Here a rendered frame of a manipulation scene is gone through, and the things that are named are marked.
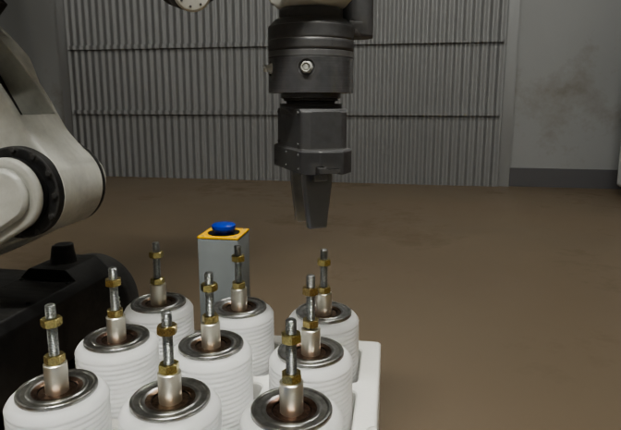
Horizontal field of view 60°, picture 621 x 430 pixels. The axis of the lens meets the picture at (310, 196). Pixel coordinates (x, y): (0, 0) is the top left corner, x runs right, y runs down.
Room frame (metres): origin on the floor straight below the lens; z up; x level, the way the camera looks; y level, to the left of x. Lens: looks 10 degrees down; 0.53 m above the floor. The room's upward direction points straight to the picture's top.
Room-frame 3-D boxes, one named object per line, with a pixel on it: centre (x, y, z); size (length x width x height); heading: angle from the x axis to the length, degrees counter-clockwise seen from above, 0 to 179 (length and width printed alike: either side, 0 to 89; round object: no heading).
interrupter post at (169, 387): (0.47, 0.13, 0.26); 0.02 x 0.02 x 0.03
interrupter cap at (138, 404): (0.47, 0.13, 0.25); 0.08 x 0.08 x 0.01
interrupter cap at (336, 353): (0.57, 0.00, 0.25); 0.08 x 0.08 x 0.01
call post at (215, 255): (0.89, 0.15, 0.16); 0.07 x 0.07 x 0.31; 81
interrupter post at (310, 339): (0.57, 0.00, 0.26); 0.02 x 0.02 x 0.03
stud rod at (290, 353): (0.45, 0.02, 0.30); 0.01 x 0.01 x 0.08
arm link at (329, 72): (0.57, 0.00, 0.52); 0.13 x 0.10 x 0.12; 20
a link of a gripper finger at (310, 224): (0.55, -0.01, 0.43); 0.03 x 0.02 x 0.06; 110
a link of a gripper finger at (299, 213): (0.59, 0.01, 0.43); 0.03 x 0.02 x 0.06; 110
